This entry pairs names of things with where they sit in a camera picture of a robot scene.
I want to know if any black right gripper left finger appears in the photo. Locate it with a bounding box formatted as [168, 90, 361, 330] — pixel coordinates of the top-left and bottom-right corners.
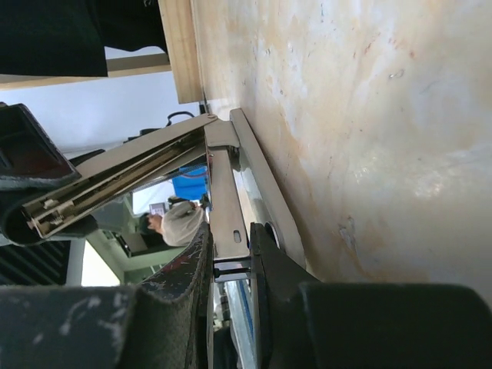
[1, 223, 213, 368]

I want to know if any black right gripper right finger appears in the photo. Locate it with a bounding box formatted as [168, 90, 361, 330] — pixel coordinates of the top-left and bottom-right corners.
[250, 223, 491, 368]

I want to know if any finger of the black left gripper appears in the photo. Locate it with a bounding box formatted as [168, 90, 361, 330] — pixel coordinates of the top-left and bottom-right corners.
[1, 104, 81, 191]

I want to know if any large black chrome stapler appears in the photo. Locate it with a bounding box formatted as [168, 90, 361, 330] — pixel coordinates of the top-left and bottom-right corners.
[0, 108, 308, 369]

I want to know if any black hanging garment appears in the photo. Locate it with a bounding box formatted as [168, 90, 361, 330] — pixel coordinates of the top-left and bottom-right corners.
[1, 0, 168, 77]

